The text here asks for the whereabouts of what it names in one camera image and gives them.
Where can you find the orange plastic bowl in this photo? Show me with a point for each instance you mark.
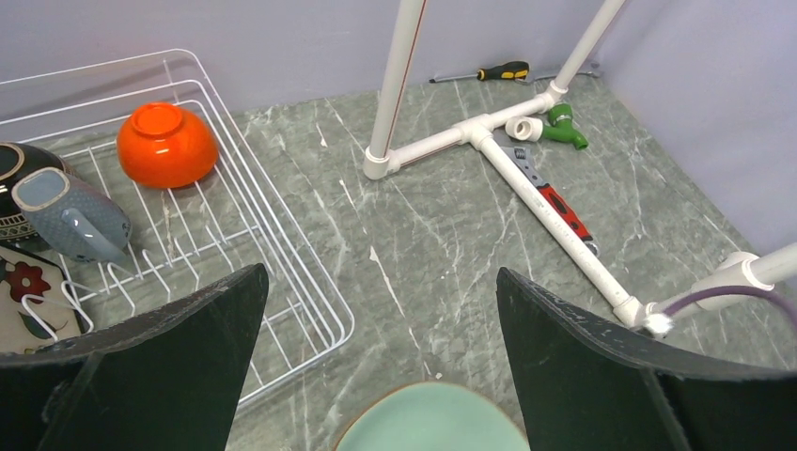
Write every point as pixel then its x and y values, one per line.
pixel 164 146

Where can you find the grey blue-handled mug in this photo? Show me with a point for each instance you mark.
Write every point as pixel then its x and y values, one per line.
pixel 74 218

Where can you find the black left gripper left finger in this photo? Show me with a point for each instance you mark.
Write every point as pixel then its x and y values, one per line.
pixel 167 379

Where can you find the red-handled adjustable wrench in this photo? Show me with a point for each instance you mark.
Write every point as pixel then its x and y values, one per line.
pixel 521 154

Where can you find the green plastic faucet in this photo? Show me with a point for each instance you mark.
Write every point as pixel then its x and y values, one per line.
pixel 560 127

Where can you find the light green round plate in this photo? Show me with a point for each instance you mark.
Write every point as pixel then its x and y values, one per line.
pixel 433 415

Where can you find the beige floral square plate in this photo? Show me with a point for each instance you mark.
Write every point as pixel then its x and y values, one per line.
pixel 35 312

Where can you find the black yellow screwdriver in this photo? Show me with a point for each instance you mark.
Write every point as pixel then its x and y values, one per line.
pixel 513 71

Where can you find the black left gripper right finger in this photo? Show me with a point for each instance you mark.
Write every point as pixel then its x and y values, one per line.
pixel 586 383

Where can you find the white PVC pipe frame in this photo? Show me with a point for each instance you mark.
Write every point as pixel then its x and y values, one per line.
pixel 740 277

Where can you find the white wire dish rack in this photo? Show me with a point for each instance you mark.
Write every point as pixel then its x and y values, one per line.
pixel 183 239

